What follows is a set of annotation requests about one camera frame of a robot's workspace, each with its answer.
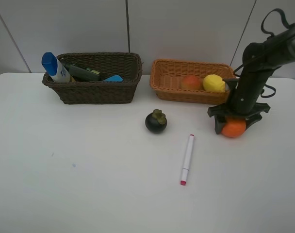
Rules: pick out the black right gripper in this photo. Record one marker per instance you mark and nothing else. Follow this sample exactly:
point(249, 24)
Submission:
point(242, 99)

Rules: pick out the orange tangerine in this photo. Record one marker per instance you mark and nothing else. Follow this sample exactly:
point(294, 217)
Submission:
point(234, 127)

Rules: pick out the yellow lemon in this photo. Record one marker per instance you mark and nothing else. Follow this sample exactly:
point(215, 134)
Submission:
point(214, 83)

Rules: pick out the white pink-capped marker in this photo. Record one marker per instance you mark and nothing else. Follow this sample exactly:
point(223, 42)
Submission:
point(187, 160)

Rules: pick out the red orange peach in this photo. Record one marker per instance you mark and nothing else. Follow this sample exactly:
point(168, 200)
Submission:
point(191, 82)

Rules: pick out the dark purple mangosteen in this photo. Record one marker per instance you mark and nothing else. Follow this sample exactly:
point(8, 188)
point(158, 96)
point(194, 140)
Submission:
point(156, 121)

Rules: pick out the blue whiteboard eraser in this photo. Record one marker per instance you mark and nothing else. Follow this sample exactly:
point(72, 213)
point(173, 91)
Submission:
point(114, 78)

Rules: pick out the dark green rectangular bottle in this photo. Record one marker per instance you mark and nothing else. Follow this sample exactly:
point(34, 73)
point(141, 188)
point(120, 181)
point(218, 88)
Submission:
point(83, 74)

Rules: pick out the white blue-capped shampoo bottle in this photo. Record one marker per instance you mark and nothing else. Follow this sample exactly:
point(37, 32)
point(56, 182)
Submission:
point(55, 68)

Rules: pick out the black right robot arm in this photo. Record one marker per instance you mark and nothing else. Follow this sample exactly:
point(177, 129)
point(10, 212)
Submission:
point(260, 61)

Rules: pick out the orange wicker basket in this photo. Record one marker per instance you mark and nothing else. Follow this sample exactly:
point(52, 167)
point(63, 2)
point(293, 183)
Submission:
point(167, 74)

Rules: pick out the dark brown wicker basket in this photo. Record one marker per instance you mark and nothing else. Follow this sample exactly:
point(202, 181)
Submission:
point(126, 65)

